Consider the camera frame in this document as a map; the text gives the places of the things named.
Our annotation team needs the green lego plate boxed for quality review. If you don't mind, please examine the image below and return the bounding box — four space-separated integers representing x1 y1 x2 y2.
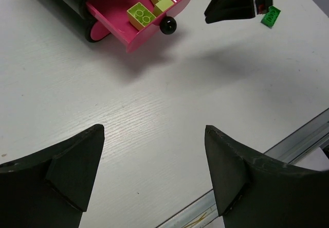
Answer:
261 6 281 28

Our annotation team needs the pink drawer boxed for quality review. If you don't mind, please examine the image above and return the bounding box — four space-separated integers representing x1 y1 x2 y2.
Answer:
86 0 191 52

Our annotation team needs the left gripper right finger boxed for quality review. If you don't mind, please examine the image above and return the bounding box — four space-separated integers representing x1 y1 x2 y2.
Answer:
205 125 328 227

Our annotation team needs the yellow-green lego brick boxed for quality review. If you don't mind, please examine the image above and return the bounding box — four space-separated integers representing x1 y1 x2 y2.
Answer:
153 0 174 17

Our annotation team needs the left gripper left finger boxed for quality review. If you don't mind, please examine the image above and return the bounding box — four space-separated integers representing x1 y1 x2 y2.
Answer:
1 124 104 227

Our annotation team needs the aluminium front rail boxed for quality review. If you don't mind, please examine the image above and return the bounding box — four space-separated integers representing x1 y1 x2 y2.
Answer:
161 111 328 227

